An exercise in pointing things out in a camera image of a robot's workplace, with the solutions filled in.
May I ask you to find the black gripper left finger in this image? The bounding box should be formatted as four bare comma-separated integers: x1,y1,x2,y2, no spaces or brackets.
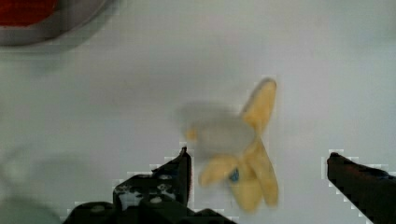
63,147,236,224

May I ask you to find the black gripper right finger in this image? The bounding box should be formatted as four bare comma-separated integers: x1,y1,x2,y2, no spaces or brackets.
327,152,396,224

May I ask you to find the peeled toy banana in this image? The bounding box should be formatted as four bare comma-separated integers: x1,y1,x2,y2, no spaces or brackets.
184,78,278,213

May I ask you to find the grey oval plate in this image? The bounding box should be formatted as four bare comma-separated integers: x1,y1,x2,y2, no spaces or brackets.
0,0,114,47

